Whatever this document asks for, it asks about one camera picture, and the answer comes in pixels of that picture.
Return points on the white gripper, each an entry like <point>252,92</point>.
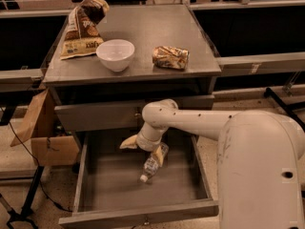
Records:
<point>147,144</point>

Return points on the clear plastic water bottle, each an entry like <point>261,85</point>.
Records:
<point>150,166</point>

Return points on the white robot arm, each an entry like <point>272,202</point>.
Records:
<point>257,155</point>

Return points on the closed grey top drawer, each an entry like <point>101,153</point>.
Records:
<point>102,115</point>

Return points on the open grey middle drawer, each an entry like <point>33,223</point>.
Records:
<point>109,193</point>

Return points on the grey drawer cabinet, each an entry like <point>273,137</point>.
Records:
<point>83,80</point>

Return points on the crumpled gold snack packet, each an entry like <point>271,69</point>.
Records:
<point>170,57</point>

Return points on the cardboard box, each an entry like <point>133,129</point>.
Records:
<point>38,126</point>

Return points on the white bowl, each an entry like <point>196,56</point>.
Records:
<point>116,55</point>

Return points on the brown chip bag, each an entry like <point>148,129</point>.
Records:
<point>82,37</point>

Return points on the black tripod stand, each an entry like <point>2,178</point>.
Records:
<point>31,180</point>

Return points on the black chair base leg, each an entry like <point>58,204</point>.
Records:
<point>289,109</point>

